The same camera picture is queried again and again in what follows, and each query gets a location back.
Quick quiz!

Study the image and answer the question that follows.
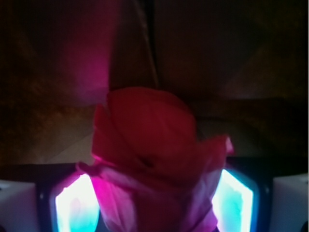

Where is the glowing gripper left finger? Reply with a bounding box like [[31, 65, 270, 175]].
[[0, 164, 99, 232]]

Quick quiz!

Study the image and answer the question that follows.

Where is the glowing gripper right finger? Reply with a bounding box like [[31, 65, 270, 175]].
[[212, 158, 309, 232]]

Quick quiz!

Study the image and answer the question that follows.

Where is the red paper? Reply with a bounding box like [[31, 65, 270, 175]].
[[77, 87, 234, 232]]

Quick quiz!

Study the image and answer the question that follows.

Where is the brown paper bag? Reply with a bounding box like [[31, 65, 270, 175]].
[[0, 0, 309, 165]]

